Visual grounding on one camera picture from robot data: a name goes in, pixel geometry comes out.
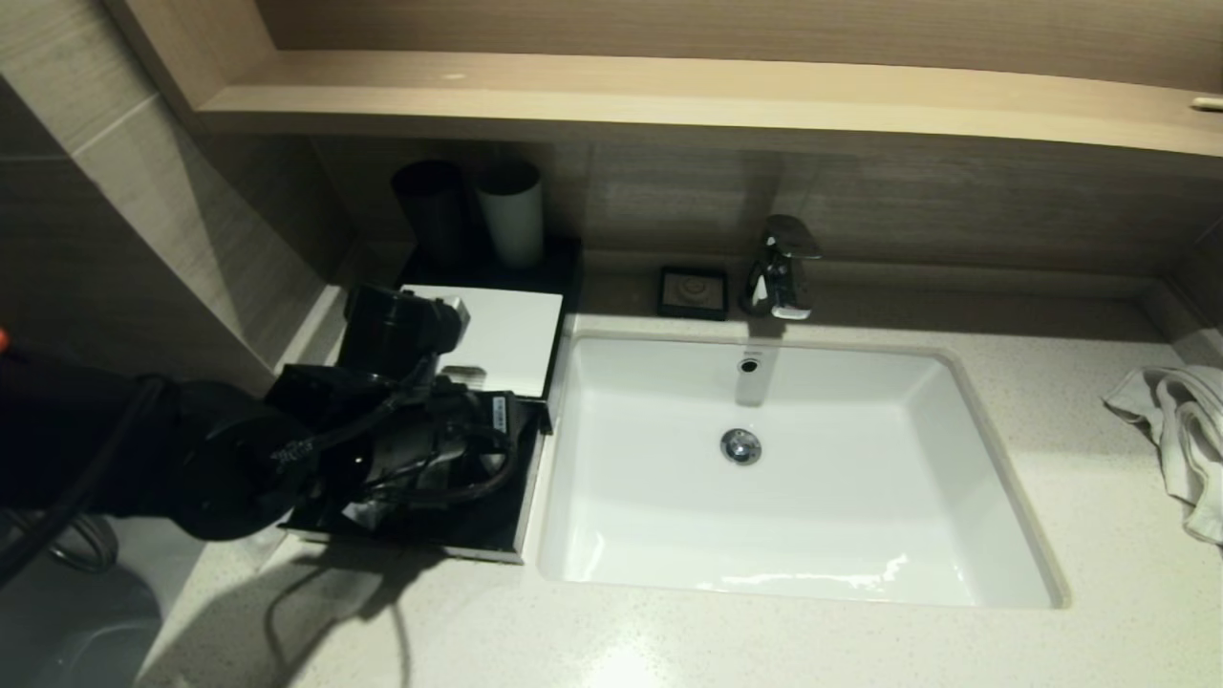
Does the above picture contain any black glossy tray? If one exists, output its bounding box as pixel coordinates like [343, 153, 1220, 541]
[280, 394, 547, 565]

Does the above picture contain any black cup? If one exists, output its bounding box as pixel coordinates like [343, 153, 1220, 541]
[390, 161, 469, 264]

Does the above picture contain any white glossy tray surface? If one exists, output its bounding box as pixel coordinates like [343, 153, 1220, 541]
[401, 285, 565, 398]

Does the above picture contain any pale grey cup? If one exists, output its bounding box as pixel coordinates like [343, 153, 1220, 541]
[475, 161, 546, 271]

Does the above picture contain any black square soap dish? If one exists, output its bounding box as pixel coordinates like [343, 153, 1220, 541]
[656, 266, 729, 321]

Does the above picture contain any chrome faucet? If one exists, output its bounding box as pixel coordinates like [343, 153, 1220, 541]
[740, 216, 821, 321]

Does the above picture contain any white ceramic sink basin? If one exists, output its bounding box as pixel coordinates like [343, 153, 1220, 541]
[538, 332, 1066, 610]

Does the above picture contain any light wooden shelf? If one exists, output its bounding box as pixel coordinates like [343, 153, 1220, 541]
[191, 50, 1223, 160]

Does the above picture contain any grey round bin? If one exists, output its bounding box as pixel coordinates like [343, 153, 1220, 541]
[0, 564, 161, 688]

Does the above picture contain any crumpled white towel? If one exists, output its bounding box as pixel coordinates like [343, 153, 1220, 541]
[1102, 366, 1223, 546]

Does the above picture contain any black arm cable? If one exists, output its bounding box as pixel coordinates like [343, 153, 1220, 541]
[0, 377, 523, 579]

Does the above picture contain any black looped hose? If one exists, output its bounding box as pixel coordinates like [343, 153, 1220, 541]
[43, 516, 122, 575]

